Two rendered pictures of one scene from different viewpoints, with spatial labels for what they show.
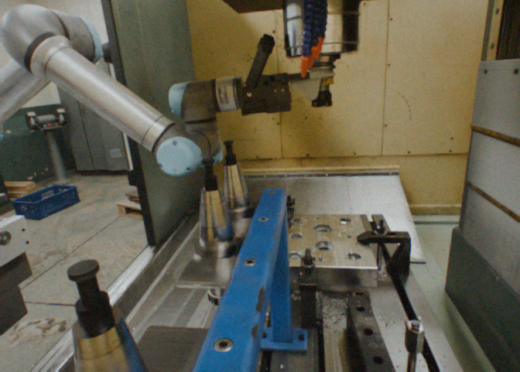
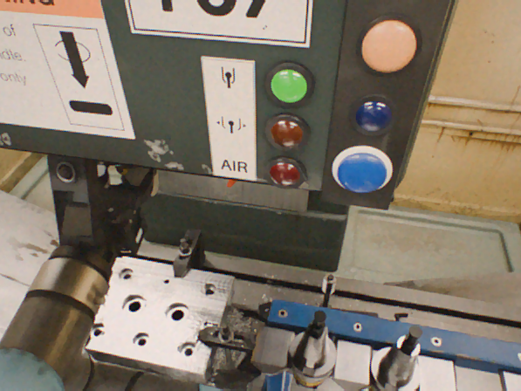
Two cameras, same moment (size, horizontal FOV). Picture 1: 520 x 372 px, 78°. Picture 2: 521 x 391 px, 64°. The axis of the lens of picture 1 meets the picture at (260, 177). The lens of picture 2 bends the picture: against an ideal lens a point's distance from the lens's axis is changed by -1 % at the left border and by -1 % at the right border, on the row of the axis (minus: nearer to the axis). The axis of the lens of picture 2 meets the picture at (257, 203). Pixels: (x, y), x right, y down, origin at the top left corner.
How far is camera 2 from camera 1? 0.71 m
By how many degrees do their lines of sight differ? 75
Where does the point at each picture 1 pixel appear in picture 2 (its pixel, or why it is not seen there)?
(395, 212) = (16, 215)
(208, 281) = (453, 376)
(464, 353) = not seen: hidden behind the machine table
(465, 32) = not seen: outside the picture
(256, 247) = not seen: hidden behind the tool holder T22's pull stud
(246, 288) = (469, 344)
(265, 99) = (113, 243)
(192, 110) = (78, 377)
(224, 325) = (508, 357)
